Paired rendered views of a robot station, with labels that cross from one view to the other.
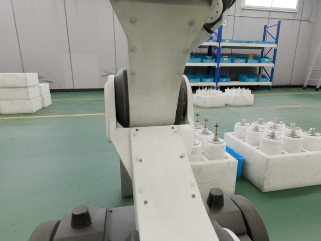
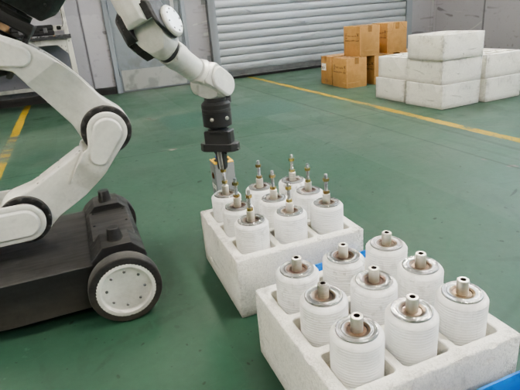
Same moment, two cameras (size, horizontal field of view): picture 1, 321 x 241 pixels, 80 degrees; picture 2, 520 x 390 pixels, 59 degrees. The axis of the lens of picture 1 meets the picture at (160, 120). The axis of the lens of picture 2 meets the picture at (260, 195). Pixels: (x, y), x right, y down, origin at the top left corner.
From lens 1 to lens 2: 1.60 m
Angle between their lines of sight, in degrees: 77
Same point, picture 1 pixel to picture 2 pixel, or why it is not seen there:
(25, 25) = not seen: outside the picture
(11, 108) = (417, 95)
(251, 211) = (107, 259)
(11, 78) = (426, 44)
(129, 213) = (118, 214)
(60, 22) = not seen: outside the picture
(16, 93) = (428, 70)
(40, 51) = not seen: outside the picture
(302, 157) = (289, 341)
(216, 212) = (101, 239)
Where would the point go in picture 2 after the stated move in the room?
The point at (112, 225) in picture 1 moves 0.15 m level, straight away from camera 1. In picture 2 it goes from (106, 212) to (148, 201)
